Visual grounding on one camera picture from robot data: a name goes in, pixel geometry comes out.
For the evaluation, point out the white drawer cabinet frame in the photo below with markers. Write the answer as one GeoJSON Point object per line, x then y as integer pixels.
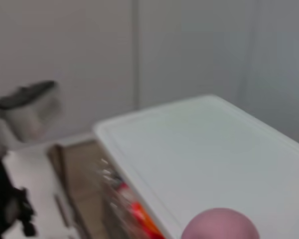
{"type": "Point", "coordinates": [201, 154]}

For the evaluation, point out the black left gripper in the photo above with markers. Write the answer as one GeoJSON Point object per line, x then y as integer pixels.
{"type": "Point", "coordinates": [1, 189]}

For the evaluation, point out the red snack packet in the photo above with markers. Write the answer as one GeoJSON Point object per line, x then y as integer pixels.
{"type": "Point", "coordinates": [142, 216]}

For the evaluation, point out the pink peach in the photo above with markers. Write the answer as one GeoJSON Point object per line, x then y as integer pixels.
{"type": "Point", "coordinates": [219, 225]}

